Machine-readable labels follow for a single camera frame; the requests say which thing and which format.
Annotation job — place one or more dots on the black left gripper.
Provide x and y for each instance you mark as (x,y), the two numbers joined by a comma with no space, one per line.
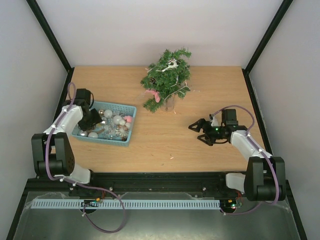
(85,126)

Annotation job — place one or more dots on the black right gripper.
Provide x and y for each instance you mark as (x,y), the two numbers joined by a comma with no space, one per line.
(206,129)

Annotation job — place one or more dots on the white cotton boll ornament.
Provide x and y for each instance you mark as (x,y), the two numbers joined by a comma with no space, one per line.
(124,126)

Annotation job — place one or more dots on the pink felt ornament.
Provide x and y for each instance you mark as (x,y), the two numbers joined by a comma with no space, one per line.
(155,93)

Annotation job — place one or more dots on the small green christmas tree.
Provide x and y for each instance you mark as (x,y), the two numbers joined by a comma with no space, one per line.
(170,83)

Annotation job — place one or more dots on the pine cone ornament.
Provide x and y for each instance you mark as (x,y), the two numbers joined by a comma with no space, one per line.
(152,80)

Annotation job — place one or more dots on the silver glitter reindeer ornament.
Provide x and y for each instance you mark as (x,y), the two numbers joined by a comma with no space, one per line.
(171,64)

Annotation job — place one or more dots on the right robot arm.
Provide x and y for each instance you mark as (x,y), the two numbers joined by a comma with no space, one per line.
(265,175)

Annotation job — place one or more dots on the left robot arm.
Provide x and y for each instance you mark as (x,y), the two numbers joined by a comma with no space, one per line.
(51,150)

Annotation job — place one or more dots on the wooden tree base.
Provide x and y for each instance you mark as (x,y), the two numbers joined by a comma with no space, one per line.
(169,104)

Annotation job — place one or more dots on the gold ball ornament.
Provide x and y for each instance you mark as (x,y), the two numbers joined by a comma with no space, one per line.
(101,112)

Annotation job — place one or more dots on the white frosted ball ornament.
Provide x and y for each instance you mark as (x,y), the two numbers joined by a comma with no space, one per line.
(108,113)

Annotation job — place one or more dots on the light blue plastic basket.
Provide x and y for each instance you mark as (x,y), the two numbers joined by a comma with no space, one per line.
(114,130)

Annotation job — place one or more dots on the pink pompom ornament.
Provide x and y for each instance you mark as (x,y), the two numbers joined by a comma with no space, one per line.
(128,118)

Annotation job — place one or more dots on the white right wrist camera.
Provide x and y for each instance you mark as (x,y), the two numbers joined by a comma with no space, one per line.
(213,121)

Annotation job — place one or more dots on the white ball ornament near handle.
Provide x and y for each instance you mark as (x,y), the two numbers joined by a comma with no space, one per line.
(93,135)

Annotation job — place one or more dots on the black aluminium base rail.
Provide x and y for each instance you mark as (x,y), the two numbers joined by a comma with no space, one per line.
(196,184)

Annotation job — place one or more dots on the light blue cable duct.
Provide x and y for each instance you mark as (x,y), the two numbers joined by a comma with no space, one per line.
(128,204)

